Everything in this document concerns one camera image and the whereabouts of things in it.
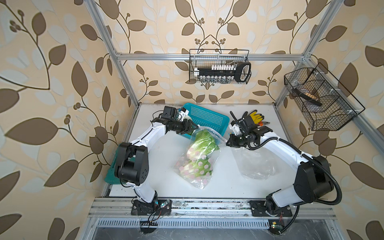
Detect dark tool in basket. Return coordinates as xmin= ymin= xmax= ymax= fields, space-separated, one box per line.
xmin=294 ymin=88 xmax=323 ymax=107

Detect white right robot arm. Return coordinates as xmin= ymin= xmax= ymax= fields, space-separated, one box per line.
xmin=227 ymin=125 xmax=342 ymax=214

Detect black wire basket back wall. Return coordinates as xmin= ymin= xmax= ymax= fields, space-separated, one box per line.
xmin=189 ymin=49 xmax=252 ymax=85

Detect yellow black work glove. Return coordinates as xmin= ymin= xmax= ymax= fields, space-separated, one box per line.
xmin=239 ymin=110 xmax=265 ymax=130

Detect teal perforated plastic basket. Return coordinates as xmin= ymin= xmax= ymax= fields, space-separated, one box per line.
xmin=178 ymin=103 xmax=230 ymax=137

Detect black socket wrench set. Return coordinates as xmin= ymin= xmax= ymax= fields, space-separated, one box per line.
xmin=192 ymin=62 xmax=252 ymax=84

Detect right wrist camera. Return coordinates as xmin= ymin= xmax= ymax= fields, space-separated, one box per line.
xmin=229 ymin=111 xmax=257 ymax=136

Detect orange handled pliers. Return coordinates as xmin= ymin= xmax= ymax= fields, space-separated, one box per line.
xmin=258 ymin=121 xmax=270 ymax=126

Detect black wire basket wall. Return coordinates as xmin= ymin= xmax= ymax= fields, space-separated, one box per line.
xmin=189 ymin=49 xmax=252 ymax=85
xmin=284 ymin=63 xmax=366 ymax=131

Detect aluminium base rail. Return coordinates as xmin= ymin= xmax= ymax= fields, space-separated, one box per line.
xmin=88 ymin=198 xmax=336 ymax=230

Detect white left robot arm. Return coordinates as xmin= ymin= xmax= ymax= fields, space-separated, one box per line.
xmin=114 ymin=106 xmax=199 ymax=204

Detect clear blue-zip zipper bag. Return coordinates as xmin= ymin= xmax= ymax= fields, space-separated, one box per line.
xmin=232 ymin=147 xmax=278 ymax=180

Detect pink dotted zipper bag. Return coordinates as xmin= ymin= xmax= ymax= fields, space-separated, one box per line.
xmin=173 ymin=127 xmax=226 ymax=190

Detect black wire basket right wall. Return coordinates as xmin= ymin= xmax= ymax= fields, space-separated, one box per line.
xmin=284 ymin=63 xmax=366 ymax=131

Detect large chinese cabbage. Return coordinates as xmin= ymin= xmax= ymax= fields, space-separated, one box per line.
xmin=179 ymin=129 xmax=220 ymax=180

